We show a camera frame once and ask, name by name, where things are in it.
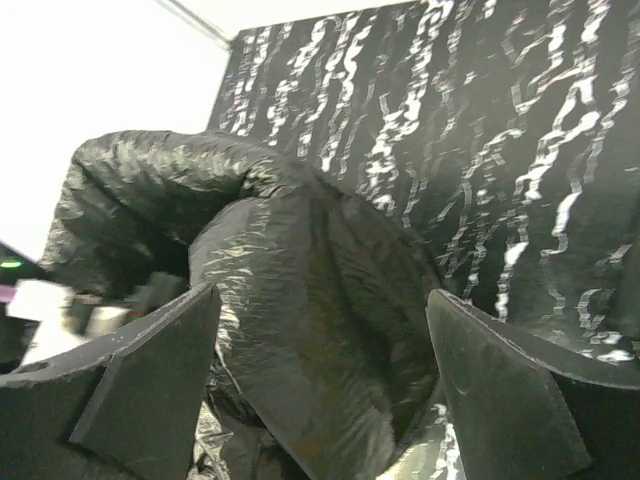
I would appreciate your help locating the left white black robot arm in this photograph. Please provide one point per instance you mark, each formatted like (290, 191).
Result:
(41, 319)

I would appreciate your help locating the black marble pattern mat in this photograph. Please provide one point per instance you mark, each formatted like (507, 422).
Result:
(505, 132)

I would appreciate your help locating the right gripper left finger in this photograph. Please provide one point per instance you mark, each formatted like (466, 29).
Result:
(122, 406)

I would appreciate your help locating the black trash bag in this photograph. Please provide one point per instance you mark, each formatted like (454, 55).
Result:
(323, 365)

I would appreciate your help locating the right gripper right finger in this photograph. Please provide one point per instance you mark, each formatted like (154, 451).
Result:
(525, 408)

